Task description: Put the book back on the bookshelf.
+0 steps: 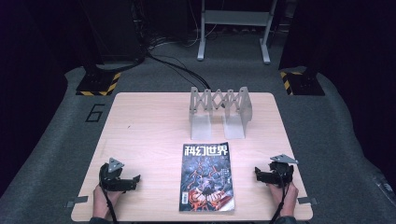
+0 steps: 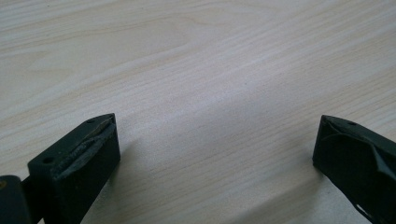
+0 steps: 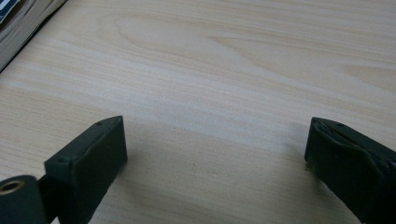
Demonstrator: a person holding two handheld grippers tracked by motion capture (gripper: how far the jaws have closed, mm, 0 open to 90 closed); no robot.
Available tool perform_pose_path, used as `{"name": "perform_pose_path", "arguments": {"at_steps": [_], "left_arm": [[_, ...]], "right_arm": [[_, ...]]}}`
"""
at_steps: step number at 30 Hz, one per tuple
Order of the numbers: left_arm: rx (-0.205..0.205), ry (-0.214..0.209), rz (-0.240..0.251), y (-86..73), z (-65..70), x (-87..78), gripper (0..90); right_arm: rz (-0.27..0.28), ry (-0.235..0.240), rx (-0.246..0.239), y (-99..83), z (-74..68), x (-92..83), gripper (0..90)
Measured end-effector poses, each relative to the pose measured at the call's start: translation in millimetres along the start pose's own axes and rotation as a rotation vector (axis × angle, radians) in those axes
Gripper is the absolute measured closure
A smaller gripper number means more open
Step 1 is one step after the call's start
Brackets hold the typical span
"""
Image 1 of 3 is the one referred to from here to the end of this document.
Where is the black equipment cabinet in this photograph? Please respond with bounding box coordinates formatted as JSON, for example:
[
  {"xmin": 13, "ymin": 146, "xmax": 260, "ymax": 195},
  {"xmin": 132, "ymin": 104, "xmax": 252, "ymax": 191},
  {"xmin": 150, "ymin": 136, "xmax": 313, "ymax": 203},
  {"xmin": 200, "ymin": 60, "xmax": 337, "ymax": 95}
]
[{"xmin": 78, "ymin": 0, "xmax": 147, "ymax": 64}]

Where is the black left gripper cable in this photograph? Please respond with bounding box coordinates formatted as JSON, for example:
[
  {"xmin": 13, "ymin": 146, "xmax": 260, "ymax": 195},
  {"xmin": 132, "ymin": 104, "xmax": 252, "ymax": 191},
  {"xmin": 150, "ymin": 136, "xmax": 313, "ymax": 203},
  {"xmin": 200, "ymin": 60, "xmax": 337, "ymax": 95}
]
[{"xmin": 100, "ymin": 181, "xmax": 120, "ymax": 224}]

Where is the grey metal expandable book stand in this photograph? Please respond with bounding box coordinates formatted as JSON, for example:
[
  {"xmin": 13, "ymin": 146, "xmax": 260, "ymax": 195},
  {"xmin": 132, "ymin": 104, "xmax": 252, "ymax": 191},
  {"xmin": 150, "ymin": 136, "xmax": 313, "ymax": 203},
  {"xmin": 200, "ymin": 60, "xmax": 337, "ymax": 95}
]
[{"xmin": 188, "ymin": 86, "xmax": 253, "ymax": 141}]

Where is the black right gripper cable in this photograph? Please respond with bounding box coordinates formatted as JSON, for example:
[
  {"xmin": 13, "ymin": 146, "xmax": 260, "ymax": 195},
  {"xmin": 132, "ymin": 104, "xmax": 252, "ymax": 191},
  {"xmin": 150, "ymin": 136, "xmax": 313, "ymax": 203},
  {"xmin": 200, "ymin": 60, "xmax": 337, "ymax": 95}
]
[{"xmin": 268, "ymin": 172, "xmax": 289, "ymax": 224}]

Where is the bundle of black floor cables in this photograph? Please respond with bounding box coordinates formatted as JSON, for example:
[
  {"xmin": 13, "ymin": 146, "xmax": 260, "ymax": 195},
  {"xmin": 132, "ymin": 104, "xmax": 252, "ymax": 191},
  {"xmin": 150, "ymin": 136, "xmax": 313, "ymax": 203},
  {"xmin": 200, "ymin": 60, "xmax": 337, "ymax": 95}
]
[{"xmin": 145, "ymin": 50, "xmax": 213, "ymax": 91}]

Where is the black base with yellow stripes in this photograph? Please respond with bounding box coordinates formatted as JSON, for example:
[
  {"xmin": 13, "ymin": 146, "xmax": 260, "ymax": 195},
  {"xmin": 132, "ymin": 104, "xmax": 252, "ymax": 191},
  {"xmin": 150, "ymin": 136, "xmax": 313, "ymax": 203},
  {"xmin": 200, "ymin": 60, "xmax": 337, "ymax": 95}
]
[
  {"xmin": 279, "ymin": 67, "xmax": 326, "ymax": 97},
  {"xmin": 75, "ymin": 65, "xmax": 122, "ymax": 97}
]

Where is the person's right hand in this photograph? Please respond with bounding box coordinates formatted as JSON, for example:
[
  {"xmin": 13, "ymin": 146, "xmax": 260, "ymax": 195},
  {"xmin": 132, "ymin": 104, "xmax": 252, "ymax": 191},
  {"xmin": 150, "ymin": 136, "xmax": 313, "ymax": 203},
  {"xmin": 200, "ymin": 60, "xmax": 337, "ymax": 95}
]
[{"xmin": 267, "ymin": 182, "xmax": 300, "ymax": 218}]

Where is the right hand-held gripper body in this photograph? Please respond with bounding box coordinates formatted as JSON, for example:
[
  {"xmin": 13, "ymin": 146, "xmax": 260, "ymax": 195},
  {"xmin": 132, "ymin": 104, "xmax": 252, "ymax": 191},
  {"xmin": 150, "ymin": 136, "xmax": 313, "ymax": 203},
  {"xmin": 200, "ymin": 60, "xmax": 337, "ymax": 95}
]
[{"xmin": 262, "ymin": 153, "xmax": 299, "ymax": 189}]

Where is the person's left hand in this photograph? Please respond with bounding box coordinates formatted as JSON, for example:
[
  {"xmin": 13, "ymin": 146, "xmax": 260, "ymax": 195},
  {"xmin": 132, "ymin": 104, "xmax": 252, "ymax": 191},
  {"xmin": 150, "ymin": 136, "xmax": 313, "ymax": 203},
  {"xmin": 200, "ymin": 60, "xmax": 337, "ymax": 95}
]
[{"xmin": 92, "ymin": 183, "xmax": 124, "ymax": 219}]

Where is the grey tape strip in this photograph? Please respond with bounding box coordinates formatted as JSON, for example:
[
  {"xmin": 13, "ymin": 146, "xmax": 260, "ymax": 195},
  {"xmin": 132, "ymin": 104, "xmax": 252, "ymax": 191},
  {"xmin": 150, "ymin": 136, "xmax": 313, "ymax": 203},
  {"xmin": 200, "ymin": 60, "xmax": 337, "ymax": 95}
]
[
  {"xmin": 65, "ymin": 195, "xmax": 90, "ymax": 209},
  {"xmin": 296, "ymin": 196, "xmax": 318, "ymax": 206}
]

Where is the dark illustrated magazine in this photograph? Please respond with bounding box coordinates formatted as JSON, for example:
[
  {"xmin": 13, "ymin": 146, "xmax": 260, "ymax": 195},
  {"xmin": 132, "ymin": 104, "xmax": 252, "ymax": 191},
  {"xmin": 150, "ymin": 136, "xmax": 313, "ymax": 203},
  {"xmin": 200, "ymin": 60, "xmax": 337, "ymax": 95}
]
[{"xmin": 178, "ymin": 142, "xmax": 236, "ymax": 213}]

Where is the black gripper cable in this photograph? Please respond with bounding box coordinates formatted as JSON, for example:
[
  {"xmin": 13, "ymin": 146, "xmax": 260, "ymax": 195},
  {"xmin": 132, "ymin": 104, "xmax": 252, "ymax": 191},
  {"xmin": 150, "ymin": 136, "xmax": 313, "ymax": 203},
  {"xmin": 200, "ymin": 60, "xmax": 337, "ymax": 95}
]
[
  {"xmin": 100, "ymin": 181, "xmax": 120, "ymax": 224},
  {"xmin": 268, "ymin": 172, "xmax": 289, "ymax": 224}
]

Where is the white metal stand frame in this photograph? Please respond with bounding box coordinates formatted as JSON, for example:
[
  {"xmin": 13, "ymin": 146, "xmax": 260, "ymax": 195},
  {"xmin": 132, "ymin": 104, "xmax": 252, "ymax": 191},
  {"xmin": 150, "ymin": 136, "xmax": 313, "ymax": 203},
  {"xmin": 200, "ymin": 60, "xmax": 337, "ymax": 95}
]
[{"xmin": 196, "ymin": 0, "xmax": 278, "ymax": 65}]

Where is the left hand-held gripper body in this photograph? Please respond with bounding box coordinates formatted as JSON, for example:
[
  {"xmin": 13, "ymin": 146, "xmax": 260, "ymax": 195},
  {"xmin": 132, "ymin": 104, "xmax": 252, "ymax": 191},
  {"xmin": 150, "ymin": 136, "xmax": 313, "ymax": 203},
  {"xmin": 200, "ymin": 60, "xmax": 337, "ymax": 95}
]
[{"xmin": 98, "ymin": 157, "xmax": 134, "ymax": 192}]

